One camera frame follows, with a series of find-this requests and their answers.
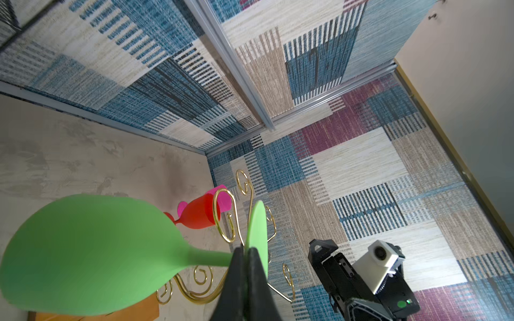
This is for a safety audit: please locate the wooden rack base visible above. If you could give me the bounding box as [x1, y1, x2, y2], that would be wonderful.
[28, 294, 159, 321]

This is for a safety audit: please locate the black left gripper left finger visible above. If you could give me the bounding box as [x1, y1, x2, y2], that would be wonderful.
[210, 247, 246, 321]

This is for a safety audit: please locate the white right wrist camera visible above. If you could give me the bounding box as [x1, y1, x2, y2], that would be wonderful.
[352, 240, 406, 294]

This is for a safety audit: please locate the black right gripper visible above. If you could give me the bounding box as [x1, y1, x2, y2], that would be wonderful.
[308, 239, 394, 320]

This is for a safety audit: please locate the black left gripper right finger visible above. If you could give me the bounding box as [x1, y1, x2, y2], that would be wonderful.
[246, 247, 282, 321]

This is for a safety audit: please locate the red plastic wine glass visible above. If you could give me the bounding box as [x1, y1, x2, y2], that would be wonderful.
[164, 194, 215, 230]

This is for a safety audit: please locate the green plastic wine glass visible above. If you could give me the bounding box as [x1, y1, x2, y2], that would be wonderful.
[1, 194, 269, 316]

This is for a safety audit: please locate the magenta plastic wine glass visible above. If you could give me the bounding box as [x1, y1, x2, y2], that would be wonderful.
[177, 185, 232, 218]

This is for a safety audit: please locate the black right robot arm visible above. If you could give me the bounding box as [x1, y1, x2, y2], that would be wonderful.
[308, 239, 420, 320]

